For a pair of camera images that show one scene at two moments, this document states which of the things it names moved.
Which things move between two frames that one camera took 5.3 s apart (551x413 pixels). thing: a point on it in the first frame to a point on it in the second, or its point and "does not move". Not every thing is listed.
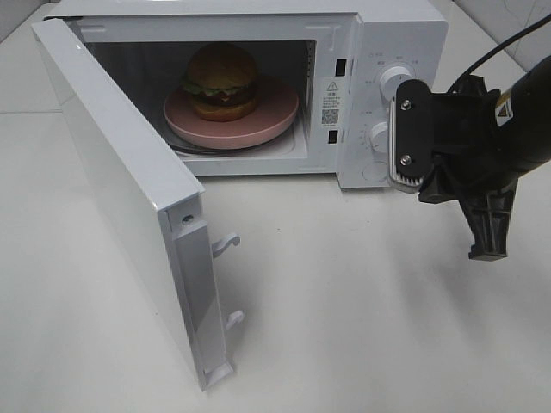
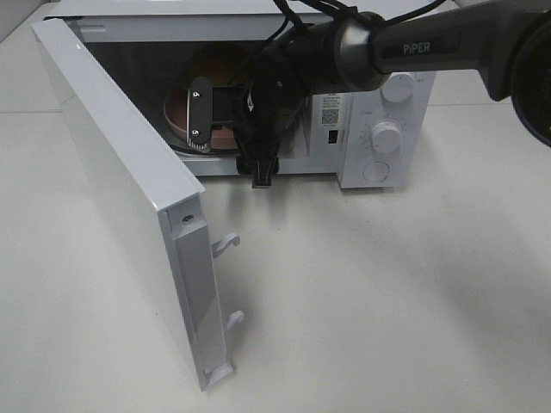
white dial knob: [379, 137] does not move
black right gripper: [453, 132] to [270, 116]
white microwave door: [156, 198] does not move
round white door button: [375, 171] does not move
